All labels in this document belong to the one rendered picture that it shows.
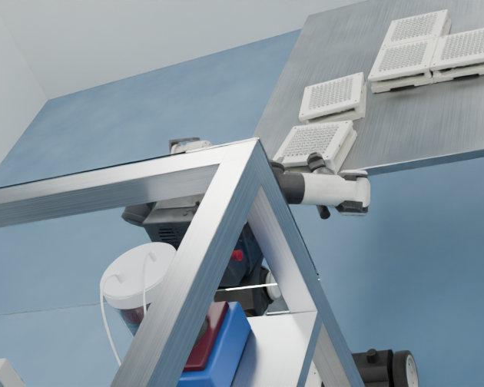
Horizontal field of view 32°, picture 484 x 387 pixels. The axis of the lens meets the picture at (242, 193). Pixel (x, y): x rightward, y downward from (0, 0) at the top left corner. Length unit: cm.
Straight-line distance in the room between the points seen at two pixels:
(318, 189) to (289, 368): 89
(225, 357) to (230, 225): 32
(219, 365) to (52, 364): 292
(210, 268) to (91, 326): 325
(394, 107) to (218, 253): 202
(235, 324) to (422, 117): 167
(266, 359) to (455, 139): 152
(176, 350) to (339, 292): 278
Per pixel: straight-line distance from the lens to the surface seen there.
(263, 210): 156
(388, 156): 301
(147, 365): 117
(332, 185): 242
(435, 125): 309
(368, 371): 325
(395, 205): 436
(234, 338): 166
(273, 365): 163
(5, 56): 742
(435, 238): 406
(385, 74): 339
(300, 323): 169
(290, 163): 304
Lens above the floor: 244
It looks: 30 degrees down
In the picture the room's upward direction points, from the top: 25 degrees counter-clockwise
